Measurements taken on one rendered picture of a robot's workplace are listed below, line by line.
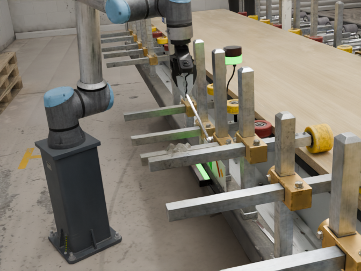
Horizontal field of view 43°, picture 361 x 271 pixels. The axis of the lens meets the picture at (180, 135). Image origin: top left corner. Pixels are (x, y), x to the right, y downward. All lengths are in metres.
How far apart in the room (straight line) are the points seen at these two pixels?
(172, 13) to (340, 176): 0.93
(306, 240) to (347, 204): 0.63
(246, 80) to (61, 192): 1.37
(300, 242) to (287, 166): 0.44
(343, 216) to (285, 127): 0.26
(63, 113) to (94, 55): 0.32
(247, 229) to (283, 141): 0.41
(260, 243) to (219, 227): 1.32
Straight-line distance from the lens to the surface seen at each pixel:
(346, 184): 0.85
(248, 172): 1.35
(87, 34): 2.22
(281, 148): 1.06
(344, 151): 0.82
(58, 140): 2.33
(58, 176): 2.33
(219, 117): 1.53
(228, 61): 1.48
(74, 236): 2.50
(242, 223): 1.41
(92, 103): 2.33
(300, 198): 1.05
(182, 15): 1.58
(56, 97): 2.26
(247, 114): 1.28
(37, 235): 2.83
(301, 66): 2.29
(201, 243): 2.52
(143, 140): 1.73
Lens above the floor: 1.48
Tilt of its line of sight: 23 degrees down
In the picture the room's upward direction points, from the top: 5 degrees counter-clockwise
